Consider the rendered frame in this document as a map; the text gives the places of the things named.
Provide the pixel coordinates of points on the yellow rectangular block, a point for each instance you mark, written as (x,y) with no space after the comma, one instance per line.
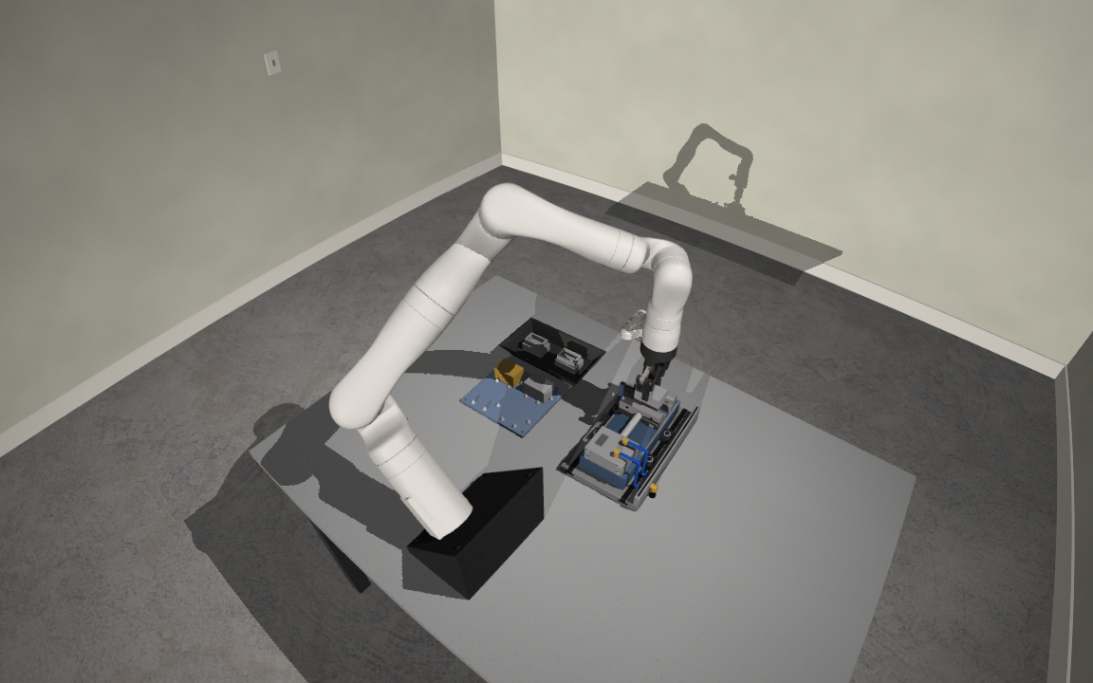
(509,372)

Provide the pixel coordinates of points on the white rectangular part with pocket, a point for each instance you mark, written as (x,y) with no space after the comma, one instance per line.
(569,361)

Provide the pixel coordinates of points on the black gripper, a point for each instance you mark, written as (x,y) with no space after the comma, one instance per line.
(654,365)

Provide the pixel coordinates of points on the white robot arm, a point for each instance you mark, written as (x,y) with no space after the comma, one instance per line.
(507,211)

